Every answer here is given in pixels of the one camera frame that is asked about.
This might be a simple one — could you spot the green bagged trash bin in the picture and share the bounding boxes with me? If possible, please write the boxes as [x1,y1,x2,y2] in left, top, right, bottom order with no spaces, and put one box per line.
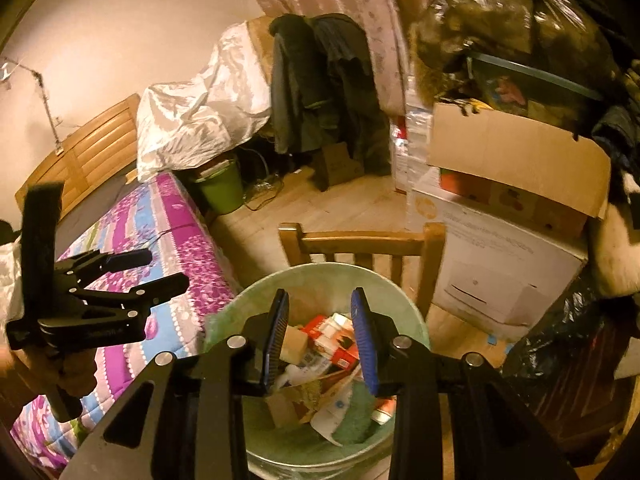
[205,263,428,479]

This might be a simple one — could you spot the left hand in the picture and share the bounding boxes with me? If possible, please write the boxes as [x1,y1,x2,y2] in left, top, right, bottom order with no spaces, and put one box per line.
[10,347,96,398]

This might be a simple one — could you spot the white satin cover left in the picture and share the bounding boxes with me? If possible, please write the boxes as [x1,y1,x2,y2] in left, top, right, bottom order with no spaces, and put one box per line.
[0,238,24,346]

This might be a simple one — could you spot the white satin cover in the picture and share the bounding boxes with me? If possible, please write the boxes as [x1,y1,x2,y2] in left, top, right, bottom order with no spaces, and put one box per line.
[0,238,24,346]
[136,16,273,182]

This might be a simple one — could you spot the colourful floral striped bedspread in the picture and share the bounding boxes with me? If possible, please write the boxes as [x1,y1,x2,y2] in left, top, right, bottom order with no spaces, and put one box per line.
[1,174,233,477]

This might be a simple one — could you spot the large white appliance box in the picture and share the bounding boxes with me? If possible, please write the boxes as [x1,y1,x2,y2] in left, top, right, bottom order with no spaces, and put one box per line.
[407,168,588,342]

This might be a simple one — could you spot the wooden slatted headboard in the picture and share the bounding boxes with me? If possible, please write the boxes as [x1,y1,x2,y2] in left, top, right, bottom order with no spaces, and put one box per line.
[15,93,140,218]

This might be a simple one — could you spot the wooden chair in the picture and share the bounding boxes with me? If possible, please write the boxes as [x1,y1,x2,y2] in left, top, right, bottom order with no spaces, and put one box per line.
[278,222,447,318]

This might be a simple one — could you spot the small green bucket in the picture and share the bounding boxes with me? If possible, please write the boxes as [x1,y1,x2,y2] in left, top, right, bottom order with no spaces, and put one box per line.
[193,154,244,216]

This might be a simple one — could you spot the white satin cover right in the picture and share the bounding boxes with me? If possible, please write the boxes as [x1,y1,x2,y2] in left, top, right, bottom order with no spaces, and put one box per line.
[136,16,273,182]

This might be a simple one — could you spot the brown cardboard box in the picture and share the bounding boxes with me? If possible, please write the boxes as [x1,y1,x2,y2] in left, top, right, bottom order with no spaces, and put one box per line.
[427,103,611,238]

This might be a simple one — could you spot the stacked white packages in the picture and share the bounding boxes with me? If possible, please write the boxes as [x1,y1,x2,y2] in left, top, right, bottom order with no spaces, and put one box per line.
[390,72,433,193]

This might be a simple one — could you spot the dark jacket on chair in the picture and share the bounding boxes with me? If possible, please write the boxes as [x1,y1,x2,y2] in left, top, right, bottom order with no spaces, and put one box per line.
[269,13,390,176]

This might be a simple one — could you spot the black plastic bag bundle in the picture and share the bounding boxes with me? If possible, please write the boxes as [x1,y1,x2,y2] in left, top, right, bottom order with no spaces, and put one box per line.
[410,0,620,134]

